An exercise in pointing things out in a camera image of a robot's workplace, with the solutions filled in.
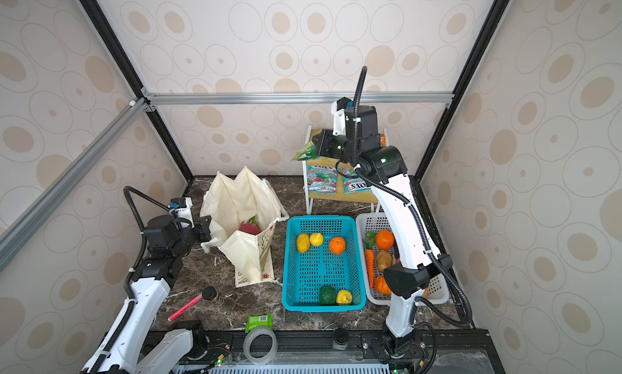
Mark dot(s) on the white plastic basket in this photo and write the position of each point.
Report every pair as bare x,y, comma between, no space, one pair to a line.
437,293

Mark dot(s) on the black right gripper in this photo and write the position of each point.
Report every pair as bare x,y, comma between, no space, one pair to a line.
321,142

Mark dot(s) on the red teal snack bag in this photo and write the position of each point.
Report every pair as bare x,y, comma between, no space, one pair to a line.
321,180

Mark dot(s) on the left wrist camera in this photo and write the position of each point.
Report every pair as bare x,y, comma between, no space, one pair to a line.
180,210

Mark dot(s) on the orange carrot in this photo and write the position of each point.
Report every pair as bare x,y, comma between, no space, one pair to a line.
370,266

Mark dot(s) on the orange mini pumpkin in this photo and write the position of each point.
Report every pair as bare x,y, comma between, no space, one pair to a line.
381,286

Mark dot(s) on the small black cap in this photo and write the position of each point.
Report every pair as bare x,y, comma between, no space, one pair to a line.
209,293

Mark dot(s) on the cream canvas grocery bag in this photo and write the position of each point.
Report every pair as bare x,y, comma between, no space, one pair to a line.
229,201

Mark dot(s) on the orange fruit in white basket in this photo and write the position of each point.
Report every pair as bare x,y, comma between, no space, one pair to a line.
384,240

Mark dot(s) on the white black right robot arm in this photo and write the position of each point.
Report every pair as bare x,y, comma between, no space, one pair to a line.
385,172

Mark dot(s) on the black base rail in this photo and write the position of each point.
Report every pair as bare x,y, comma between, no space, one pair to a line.
438,351

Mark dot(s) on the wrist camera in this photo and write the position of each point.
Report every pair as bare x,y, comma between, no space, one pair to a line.
180,210
338,111

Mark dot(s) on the black knob on rail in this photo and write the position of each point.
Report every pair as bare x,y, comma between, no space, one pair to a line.
340,339

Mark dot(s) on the green pepper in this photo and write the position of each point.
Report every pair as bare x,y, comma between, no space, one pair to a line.
369,238

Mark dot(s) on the yellow fruit front right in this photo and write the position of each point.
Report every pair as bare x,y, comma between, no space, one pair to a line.
344,297

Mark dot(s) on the pink dragon fruit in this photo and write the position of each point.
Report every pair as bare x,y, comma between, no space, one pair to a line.
250,226

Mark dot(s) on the white wooden two-tier shelf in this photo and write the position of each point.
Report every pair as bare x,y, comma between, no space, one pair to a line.
366,197

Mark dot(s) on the green yellow snack bag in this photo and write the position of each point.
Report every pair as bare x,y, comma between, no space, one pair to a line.
308,152

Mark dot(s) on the green Fox's candy bag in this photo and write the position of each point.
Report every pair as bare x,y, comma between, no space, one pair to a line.
353,184

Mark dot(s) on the small yellow lemon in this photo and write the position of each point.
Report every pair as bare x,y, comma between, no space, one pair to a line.
316,239

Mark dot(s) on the pink marker pen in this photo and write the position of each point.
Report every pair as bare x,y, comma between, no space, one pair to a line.
183,309

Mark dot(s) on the teal plastic basket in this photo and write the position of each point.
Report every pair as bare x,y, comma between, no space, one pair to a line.
305,274

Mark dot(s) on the brown potato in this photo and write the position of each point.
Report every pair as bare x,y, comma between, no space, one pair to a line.
384,260

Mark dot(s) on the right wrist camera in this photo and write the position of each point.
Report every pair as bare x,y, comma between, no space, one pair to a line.
338,111

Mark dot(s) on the orange tangerine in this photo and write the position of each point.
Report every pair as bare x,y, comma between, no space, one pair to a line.
337,246

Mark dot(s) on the clear tape roll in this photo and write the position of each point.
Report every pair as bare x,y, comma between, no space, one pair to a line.
260,346

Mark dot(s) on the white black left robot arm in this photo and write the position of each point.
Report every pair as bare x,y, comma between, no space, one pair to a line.
147,285

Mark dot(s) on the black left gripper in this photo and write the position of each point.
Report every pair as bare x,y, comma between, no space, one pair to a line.
202,227

